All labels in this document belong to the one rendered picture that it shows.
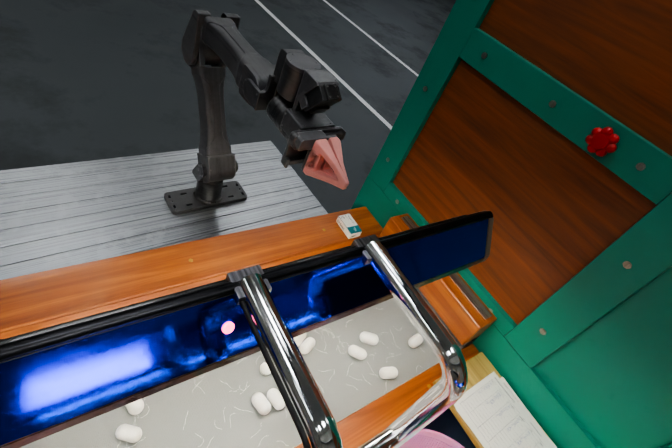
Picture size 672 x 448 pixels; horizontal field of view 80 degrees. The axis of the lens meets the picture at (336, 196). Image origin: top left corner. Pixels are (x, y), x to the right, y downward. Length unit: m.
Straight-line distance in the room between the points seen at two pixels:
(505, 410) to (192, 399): 0.56
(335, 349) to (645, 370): 0.50
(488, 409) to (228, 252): 0.58
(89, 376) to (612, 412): 0.77
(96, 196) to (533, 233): 0.93
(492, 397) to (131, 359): 0.68
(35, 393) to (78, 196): 0.75
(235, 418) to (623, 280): 0.63
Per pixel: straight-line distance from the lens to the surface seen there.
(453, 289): 0.87
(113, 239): 0.99
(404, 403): 0.80
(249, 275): 0.38
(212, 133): 0.95
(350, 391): 0.79
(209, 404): 0.73
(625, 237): 0.75
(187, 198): 1.07
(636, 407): 0.86
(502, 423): 0.88
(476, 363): 0.92
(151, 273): 0.81
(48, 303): 0.79
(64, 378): 0.37
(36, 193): 1.10
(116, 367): 0.37
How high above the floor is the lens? 1.42
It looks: 38 degrees down
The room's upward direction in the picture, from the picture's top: 25 degrees clockwise
